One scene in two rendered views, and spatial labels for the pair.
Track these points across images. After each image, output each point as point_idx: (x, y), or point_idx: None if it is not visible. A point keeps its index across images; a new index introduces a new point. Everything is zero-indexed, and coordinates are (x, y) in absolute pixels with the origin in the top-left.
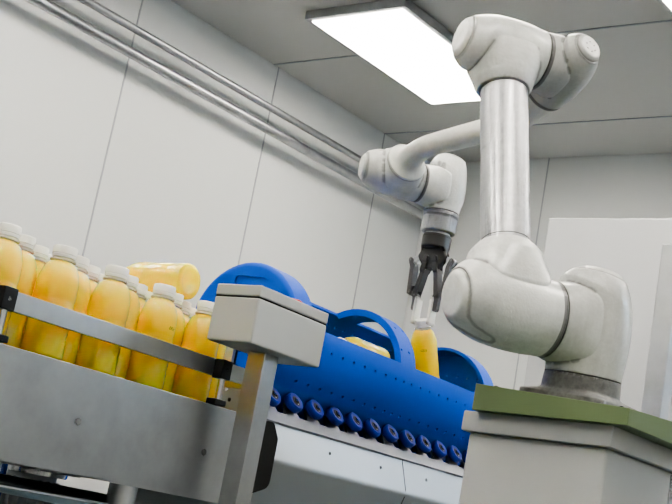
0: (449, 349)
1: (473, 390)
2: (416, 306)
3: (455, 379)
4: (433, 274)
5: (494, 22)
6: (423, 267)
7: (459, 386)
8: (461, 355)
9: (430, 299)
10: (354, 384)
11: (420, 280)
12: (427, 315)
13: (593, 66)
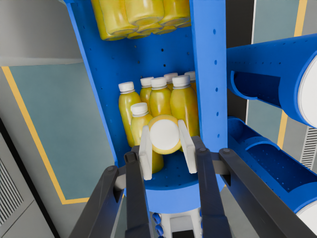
0: (166, 188)
1: (144, 180)
2: (182, 138)
3: (167, 184)
4: (146, 215)
5: None
6: (207, 231)
7: (161, 180)
8: (146, 186)
9: (143, 150)
10: None
11: (200, 184)
12: (146, 131)
13: None
